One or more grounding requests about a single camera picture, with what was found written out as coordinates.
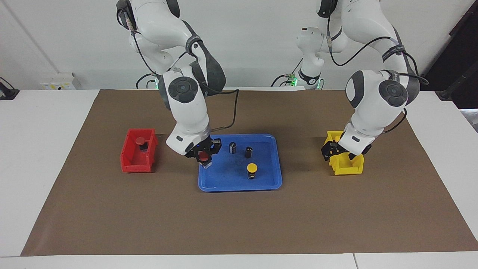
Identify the blue plastic tray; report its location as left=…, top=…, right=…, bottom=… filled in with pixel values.
left=198, top=134, right=283, bottom=192

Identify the yellow plastic storage bin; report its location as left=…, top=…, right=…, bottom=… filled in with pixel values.
left=323, top=131, right=364, bottom=176

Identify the red plastic storage bin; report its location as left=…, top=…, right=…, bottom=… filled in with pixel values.
left=120, top=129, right=159, bottom=173

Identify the brown paper table mat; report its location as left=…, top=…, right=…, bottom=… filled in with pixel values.
left=21, top=89, right=478, bottom=257

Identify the black stand leg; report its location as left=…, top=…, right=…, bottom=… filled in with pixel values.
left=435, top=69, right=478, bottom=102

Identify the grey crumpled sheet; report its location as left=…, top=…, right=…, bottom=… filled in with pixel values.
left=459, top=108, right=478, bottom=133

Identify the black background panel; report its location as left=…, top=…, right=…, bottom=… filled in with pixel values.
left=413, top=0, right=478, bottom=109

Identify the black clamp foot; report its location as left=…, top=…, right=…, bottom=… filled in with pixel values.
left=0, top=77, right=20, bottom=101

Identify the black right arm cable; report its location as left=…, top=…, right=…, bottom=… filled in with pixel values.
left=127, top=15, right=240, bottom=131

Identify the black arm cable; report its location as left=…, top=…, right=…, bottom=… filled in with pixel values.
left=326, top=0, right=429, bottom=134
left=127, top=15, right=240, bottom=131

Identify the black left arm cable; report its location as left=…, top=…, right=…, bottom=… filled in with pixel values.
left=326, top=0, right=429, bottom=134

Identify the black base cable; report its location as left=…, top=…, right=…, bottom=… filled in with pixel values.
left=136, top=73, right=157, bottom=89
left=271, top=58, right=304, bottom=87

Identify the white wall power box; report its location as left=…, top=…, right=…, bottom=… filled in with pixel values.
left=40, top=73, right=76, bottom=90

